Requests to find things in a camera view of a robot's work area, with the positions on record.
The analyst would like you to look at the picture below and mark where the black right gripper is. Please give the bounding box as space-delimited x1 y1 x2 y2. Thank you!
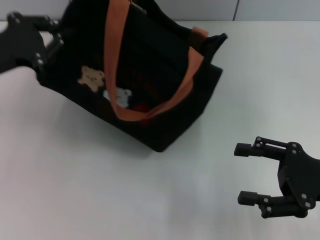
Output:
233 136 320 220

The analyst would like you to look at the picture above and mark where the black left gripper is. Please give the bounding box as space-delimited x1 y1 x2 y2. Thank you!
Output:
0 12 65 76

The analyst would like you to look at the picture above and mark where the silver zipper pull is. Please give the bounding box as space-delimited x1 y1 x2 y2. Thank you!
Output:
131 0 148 15

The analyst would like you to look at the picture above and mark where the black bag with orange handles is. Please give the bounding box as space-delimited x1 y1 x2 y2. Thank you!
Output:
37 0 229 154

